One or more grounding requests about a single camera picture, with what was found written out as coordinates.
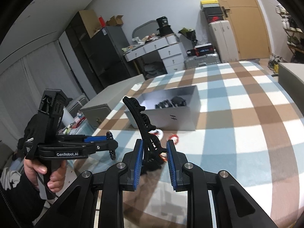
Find wooden door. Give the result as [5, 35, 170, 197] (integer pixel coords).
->
[205, 0, 272, 61]

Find small open cardboard box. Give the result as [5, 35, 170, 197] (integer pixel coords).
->
[106, 15, 124, 27]

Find black wrapped bouquet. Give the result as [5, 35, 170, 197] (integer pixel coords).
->
[178, 27, 197, 41]

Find black wardrobe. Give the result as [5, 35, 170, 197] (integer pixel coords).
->
[65, 12, 136, 95]

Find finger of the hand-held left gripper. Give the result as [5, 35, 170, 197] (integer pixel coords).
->
[57, 134, 110, 145]
[85, 140, 119, 153]

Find black hair claw clip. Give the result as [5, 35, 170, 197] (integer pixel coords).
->
[122, 96, 168, 174]

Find grey rounded chair back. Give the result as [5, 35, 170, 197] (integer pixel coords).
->
[131, 20, 158, 44]

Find silver suitcase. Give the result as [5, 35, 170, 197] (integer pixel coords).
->
[184, 52, 222, 71]

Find plaid blanket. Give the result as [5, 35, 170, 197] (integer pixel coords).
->
[71, 60, 304, 228]

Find grey bedside cabinet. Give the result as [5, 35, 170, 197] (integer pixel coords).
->
[277, 62, 304, 115]
[80, 103, 112, 131]

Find black shoebox with red logo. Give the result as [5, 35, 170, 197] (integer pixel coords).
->
[203, 15, 225, 24]

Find pile of black hair accessories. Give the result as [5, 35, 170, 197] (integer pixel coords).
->
[155, 96, 187, 109]

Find white cylindrical container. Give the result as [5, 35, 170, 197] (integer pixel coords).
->
[63, 109, 74, 127]

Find light blue side table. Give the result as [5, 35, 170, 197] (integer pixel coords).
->
[66, 114, 96, 145]

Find large open cardboard box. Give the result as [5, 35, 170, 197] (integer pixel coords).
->
[78, 10, 105, 38]

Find black container on desk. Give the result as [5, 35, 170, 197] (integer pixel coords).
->
[156, 17, 175, 37]

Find person's left forearm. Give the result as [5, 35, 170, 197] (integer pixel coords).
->
[0, 169, 47, 228]

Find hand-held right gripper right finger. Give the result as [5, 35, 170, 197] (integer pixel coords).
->
[166, 140, 279, 228]

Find clutter of small desk items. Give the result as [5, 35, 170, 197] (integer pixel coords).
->
[122, 34, 159, 53]

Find shelf rack with items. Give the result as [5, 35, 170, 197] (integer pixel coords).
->
[275, 3, 304, 63]

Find round white badge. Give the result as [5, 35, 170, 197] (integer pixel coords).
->
[149, 128, 165, 146]

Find grey cardboard box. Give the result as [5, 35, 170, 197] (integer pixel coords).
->
[124, 85, 201, 131]

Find shoes on floor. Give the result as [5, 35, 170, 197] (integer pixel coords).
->
[268, 54, 285, 72]

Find white desk with drawers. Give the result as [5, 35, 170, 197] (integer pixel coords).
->
[123, 33, 186, 74]

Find person's left hand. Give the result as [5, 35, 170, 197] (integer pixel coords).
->
[24, 157, 67, 193]

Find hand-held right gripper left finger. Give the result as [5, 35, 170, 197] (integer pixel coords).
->
[33, 139, 144, 228]

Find white suitcase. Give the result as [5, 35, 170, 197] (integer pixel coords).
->
[208, 20, 239, 63]

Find white curtain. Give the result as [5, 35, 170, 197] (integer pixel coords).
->
[0, 39, 97, 152]

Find black boxes with red trim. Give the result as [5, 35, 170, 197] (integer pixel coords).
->
[187, 43, 215, 57]

